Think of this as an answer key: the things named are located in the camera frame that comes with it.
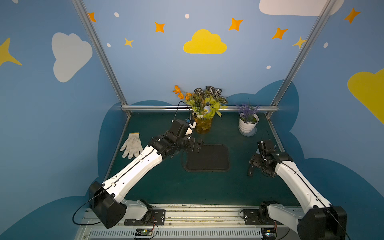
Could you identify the right controller board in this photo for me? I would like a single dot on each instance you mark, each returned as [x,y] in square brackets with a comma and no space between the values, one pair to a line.
[269,234]

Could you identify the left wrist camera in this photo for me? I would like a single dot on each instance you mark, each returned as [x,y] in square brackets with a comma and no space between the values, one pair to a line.
[182,129]

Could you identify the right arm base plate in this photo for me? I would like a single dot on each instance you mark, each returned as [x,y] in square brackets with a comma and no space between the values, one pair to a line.
[257,217]

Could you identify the black cutting board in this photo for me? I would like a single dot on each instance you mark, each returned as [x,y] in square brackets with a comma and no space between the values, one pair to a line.
[210,159]

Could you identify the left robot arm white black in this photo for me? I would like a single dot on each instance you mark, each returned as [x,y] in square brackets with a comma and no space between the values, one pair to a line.
[106,199]

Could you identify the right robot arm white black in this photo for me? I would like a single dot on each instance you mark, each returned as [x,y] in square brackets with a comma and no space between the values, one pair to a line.
[319,219]

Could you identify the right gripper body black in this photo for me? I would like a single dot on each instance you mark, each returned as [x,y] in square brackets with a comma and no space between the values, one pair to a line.
[256,163]

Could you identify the flower bouquet in amber vase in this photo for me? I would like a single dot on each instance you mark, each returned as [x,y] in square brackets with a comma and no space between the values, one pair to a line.
[205,104]

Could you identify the white work glove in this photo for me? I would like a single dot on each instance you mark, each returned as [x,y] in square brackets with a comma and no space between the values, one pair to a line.
[132,147]

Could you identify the controller board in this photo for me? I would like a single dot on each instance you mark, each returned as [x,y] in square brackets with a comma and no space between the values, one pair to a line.
[143,234]
[269,234]

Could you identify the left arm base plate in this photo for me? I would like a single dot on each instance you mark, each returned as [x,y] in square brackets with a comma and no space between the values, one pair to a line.
[152,216]

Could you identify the lavender plant in white pot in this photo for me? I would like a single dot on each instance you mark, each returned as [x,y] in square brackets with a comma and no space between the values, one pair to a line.
[248,119]

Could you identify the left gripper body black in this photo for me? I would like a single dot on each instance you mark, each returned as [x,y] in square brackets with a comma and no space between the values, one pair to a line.
[190,144]

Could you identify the left controller board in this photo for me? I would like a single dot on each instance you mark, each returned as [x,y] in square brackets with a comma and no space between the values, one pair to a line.
[143,234]

